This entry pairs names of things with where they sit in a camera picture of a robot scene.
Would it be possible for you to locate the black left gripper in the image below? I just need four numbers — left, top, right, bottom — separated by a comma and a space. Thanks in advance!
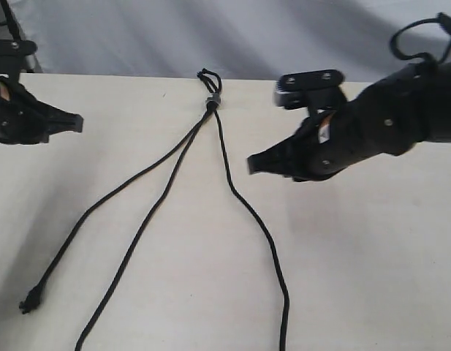
0, 76, 83, 145

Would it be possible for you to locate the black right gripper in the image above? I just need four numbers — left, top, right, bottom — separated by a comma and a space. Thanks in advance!
246, 67, 426, 182

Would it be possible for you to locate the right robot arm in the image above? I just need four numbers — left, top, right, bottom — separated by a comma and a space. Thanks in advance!
247, 62, 451, 181

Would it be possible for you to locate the black stand pole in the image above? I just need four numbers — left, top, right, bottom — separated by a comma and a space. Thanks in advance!
0, 0, 35, 72

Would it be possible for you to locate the grey backdrop cloth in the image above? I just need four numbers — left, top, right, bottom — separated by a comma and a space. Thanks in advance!
10, 1, 451, 82

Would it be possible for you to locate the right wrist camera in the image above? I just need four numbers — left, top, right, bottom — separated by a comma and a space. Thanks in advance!
273, 69, 347, 110

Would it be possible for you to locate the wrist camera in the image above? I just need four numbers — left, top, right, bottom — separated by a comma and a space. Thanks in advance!
0, 39, 37, 81
273, 69, 347, 110

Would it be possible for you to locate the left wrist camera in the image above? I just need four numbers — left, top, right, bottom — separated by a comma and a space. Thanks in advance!
0, 39, 37, 81

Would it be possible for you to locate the grey metal cable ferrule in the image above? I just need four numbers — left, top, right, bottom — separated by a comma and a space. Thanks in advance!
205, 93, 221, 110

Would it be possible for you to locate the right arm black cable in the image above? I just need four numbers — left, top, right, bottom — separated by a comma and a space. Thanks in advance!
389, 12, 451, 74

